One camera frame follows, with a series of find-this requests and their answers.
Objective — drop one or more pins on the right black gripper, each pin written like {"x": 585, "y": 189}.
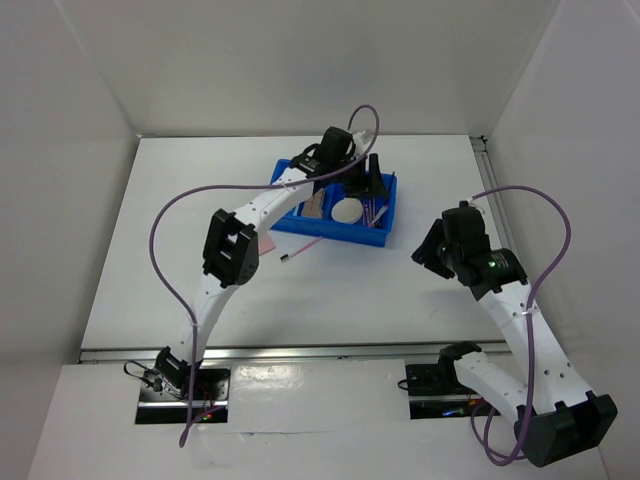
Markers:
{"x": 425, "y": 251}

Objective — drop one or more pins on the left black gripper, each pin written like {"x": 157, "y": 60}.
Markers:
{"x": 370, "y": 184}

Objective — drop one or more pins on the round beige powder puff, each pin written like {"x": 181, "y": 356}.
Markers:
{"x": 347, "y": 211}

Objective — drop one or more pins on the pink thin brush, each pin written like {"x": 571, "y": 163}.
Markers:
{"x": 368, "y": 211}

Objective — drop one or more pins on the eyeshadow palette clear case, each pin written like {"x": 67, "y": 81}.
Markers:
{"x": 313, "y": 208}

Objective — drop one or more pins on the pink pouch with brush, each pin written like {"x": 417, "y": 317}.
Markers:
{"x": 266, "y": 245}

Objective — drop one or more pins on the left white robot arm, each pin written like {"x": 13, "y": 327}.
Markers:
{"x": 230, "y": 255}

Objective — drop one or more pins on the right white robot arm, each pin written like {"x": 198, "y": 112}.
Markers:
{"x": 554, "y": 413}

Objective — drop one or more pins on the blue divided plastic bin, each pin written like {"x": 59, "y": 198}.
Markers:
{"x": 294, "y": 222}

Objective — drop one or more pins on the aluminium right rail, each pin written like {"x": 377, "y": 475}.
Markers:
{"x": 479, "y": 148}

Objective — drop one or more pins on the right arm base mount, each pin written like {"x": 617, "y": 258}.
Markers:
{"x": 430, "y": 396}

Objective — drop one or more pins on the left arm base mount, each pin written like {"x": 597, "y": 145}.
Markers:
{"x": 164, "y": 391}

